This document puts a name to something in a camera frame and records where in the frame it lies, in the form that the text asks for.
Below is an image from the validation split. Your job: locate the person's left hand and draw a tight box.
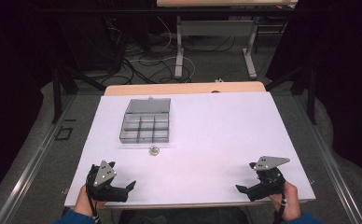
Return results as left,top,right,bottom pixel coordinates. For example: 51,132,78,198
74,184,107,217

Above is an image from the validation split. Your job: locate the person's right hand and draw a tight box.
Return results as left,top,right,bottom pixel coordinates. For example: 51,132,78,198
268,180,302,222

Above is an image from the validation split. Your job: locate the clear plastic compartment box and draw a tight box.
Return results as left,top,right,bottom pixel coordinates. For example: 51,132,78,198
118,97,172,145

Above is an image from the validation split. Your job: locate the bundle of black cables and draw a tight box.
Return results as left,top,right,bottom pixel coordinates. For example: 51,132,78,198
101,17,183,86

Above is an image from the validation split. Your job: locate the black metal stand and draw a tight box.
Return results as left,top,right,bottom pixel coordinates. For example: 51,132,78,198
49,59,107,124
264,63,319,126

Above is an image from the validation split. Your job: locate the white-legged background desk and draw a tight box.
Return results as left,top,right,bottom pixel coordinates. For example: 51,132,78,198
156,0,299,80

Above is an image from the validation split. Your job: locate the black wrist strap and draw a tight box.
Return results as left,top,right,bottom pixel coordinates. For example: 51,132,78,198
272,191,288,224
87,193,103,224

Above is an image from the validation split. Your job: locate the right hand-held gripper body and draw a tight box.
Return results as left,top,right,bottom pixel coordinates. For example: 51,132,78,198
245,155,291,203

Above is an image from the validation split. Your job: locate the white table cover sheet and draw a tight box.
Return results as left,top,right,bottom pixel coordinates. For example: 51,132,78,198
63,91,316,207

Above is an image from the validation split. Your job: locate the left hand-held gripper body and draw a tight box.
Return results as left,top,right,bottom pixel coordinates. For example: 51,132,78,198
85,160,130,203

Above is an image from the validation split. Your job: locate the white cable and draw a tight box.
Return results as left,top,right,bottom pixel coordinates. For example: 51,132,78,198
128,16,196,82

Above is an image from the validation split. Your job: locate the aluminium floor rail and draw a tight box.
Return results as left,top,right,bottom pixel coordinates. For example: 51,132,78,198
0,94,78,224
293,92,362,224

